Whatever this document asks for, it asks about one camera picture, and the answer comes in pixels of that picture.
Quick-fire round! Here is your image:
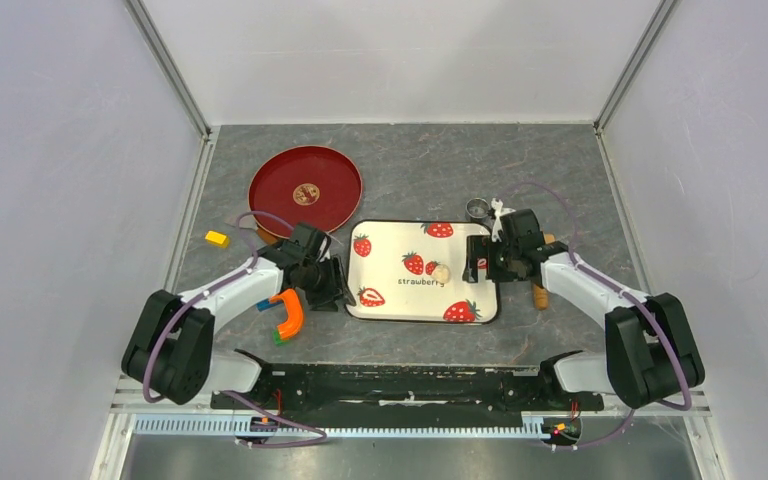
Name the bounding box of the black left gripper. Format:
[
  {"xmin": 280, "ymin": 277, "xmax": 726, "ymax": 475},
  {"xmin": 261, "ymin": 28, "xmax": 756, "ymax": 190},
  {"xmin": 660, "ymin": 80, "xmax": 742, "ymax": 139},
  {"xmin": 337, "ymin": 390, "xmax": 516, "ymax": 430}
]
[{"xmin": 300, "ymin": 254, "xmax": 356, "ymax": 313}]

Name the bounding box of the white strawberry enamel tray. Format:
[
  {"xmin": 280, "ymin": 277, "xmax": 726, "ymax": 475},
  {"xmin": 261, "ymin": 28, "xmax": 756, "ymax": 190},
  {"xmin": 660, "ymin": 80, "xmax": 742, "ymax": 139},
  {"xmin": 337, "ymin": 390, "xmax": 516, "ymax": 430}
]
[{"xmin": 347, "ymin": 220, "xmax": 499, "ymax": 325}]

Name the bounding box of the wooden dough roller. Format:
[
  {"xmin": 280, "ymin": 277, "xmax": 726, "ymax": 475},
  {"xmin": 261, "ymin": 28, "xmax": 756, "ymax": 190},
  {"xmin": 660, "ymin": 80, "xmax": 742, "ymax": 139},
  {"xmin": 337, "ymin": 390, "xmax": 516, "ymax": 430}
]
[{"xmin": 530, "ymin": 233, "xmax": 558, "ymax": 311}]

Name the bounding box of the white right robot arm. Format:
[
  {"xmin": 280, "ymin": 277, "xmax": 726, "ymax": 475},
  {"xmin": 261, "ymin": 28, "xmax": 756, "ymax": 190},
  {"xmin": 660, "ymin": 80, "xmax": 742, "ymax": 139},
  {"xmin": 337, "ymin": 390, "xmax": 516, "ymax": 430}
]
[{"xmin": 463, "ymin": 201, "xmax": 705, "ymax": 411}]

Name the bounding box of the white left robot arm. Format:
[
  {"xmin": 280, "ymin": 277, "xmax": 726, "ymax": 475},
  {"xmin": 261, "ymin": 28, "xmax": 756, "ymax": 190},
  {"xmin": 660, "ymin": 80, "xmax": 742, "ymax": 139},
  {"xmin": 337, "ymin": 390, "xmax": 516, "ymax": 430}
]
[{"xmin": 121, "ymin": 223, "xmax": 353, "ymax": 408}]

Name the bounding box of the small dough ball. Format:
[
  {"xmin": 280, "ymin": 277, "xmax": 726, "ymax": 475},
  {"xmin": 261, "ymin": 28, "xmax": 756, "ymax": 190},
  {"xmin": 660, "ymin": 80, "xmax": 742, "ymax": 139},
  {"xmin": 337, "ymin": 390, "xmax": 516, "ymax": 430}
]
[{"xmin": 430, "ymin": 264, "xmax": 451, "ymax": 285}]

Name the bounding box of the small metal cup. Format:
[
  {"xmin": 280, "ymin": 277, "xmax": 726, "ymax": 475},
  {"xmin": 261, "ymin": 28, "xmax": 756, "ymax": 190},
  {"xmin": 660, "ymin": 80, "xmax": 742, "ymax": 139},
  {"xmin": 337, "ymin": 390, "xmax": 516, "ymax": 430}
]
[{"xmin": 465, "ymin": 198, "xmax": 491, "ymax": 223}]

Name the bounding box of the orange horseshoe magnet toy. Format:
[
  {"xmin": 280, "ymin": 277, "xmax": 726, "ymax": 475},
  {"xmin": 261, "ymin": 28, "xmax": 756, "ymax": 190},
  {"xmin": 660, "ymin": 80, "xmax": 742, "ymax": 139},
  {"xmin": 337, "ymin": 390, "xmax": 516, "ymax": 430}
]
[{"xmin": 255, "ymin": 288, "xmax": 305, "ymax": 345}]

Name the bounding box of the round red lacquer tray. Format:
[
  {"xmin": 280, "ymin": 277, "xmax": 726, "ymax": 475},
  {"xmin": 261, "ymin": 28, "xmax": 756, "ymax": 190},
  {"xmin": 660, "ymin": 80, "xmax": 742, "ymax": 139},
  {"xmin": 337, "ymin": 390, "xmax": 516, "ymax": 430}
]
[{"xmin": 248, "ymin": 145, "xmax": 364, "ymax": 238}]

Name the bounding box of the small yellow block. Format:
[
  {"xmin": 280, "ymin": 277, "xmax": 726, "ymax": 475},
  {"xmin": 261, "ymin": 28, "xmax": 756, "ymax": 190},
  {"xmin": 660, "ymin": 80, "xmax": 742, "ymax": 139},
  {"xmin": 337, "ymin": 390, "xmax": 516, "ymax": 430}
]
[{"xmin": 204, "ymin": 230, "xmax": 230, "ymax": 248}]

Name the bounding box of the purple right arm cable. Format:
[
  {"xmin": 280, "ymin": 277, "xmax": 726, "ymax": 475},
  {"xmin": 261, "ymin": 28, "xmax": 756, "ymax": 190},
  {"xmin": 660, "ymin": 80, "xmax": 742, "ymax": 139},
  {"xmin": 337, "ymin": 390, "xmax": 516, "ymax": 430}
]
[{"xmin": 493, "ymin": 182, "xmax": 693, "ymax": 452}]

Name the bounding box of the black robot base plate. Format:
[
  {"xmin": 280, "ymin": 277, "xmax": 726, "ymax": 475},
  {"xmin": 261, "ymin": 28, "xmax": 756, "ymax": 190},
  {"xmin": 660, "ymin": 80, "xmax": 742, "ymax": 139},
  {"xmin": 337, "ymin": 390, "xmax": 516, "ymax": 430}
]
[{"xmin": 244, "ymin": 362, "xmax": 604, "ymax": 428}]

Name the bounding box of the white slotted cable duct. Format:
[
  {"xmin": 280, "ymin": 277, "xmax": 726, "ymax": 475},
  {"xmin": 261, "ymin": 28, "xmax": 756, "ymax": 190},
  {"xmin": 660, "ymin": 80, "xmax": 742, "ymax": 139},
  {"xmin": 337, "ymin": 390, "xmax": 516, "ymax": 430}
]
[{"xmin": 132, "ymin": 413, "xmax": 581, "ymax": 440}]

